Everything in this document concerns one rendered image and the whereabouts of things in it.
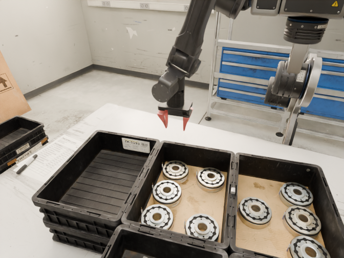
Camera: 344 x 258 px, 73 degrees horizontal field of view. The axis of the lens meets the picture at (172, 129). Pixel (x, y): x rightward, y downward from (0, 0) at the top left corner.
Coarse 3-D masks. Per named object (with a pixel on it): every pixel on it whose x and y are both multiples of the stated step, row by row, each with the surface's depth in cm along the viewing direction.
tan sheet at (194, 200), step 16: (160, 176) 92; (192, 176) 92; (224, 176) 92; (192, 192) 85; (208, 192) 85; (224, 192) 85; (176, 208) 80; (192, 208) 80; (208, 208) 80; (176, 224) 75
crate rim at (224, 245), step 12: (180, 144) 93; (156, 156) 87; (144, 180) 77; (228, 192) 73; (132, 204) 69; (228, 204) 69; (228, 216) 66; (144, 228) 62; (156, 228) 62; (228, 228) 62; (192, 240) 60; (204, 240) 60; (228, 240) 60
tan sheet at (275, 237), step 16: (240, 176) 92; (240, 192) 85; (256, 192) 85; (272, 192) 85; (272, 208) 80; (240, 224) 75; (272, 224) 75; (240, 240) 70; (256, 240) 70; (272, 240) 70; (288, 240) 70; (320, 240) 70
